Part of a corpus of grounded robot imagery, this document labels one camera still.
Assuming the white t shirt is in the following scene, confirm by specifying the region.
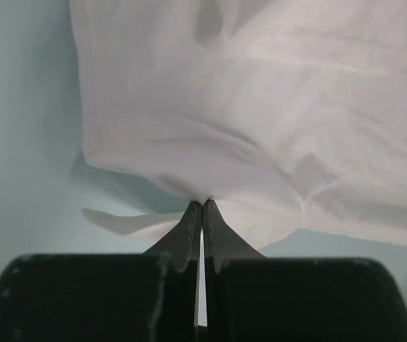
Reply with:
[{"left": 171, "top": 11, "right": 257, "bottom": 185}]
[{"left": 70, "top": 1, "right": 407, "bottom": 248}]

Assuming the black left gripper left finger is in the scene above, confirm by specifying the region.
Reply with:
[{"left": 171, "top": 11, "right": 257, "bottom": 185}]
[{"left": 0, "top": 202, "right": 202, "bottom": 341}]

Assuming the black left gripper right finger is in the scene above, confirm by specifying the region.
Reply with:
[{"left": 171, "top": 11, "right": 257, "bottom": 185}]
[{"left": 202, "top": 200, "right": 407, "bottom": 341}]

